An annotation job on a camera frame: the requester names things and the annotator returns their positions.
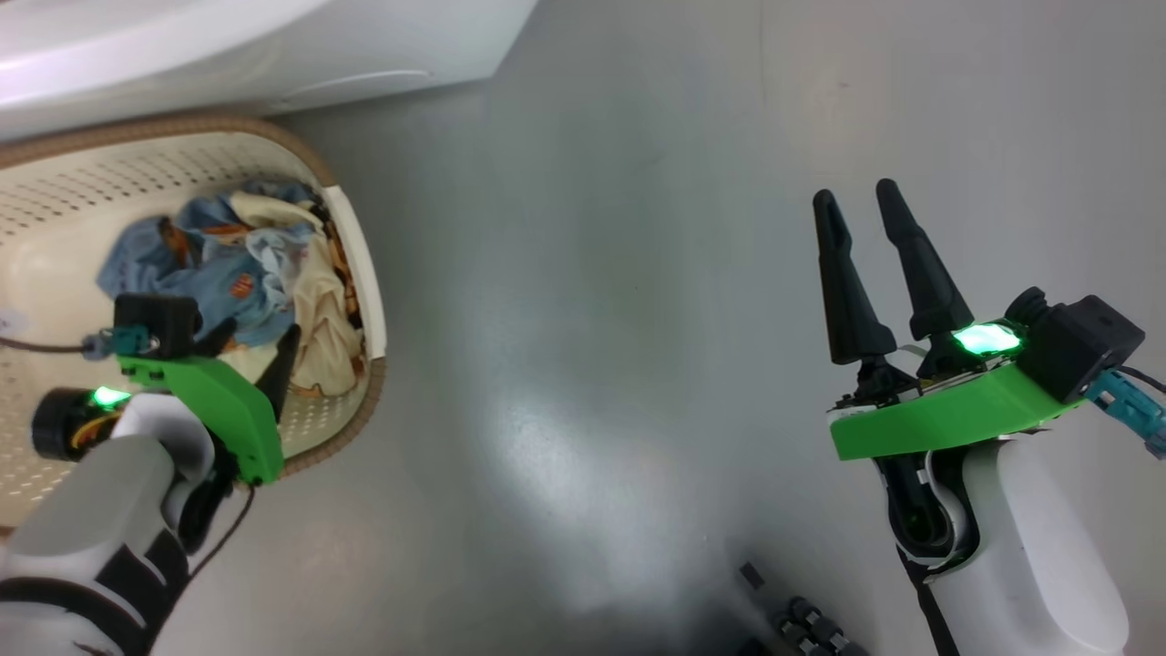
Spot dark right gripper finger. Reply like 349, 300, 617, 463
875, 179, 976, 343
813, 189, 898, 365

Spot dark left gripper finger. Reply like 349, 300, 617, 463
196, 316, 240, 358
258, 324, 302, 422

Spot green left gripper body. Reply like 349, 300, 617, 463
117, 354, 285, 486

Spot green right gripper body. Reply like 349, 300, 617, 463
829, 319, 1089, 461

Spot blue garment with orange prints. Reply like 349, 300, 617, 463
97, 179, 320, 349

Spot cream garment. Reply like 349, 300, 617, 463
223, 190, 365, 398

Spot white front-load washing machine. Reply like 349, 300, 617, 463
0, 0, 538, 142

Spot cream perforated laundry basket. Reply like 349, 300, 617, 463
0, 111, 388, 529

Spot round white filter cover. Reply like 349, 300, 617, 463
273, 68, 434, 115

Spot left camera cable teal plug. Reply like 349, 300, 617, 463
0, 330, 147, 360

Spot camera cable teal plug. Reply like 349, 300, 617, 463
0, 330, 147, 360
1084, 364, 1166, 461

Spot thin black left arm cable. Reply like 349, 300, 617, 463
187, 483, 258, 582

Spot right camera cable teal plug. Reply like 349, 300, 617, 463
1084, 364, 1166, 461

